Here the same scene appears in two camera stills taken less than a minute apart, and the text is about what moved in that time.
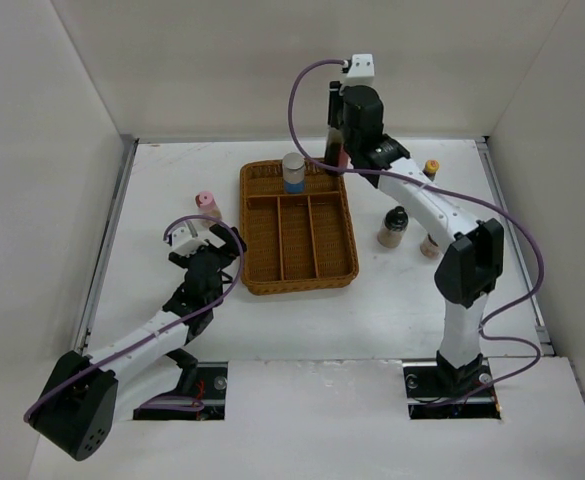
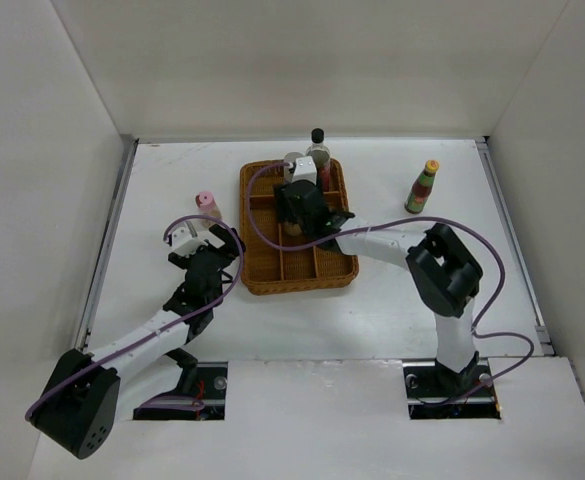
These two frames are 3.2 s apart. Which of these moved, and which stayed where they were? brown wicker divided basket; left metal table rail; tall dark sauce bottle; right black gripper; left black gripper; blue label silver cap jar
Moved: tall dark sauce bottle; right black gripper
Stayed: brown wicker divided basket; blue label silver cap jar; left black gripper; left metal table rail
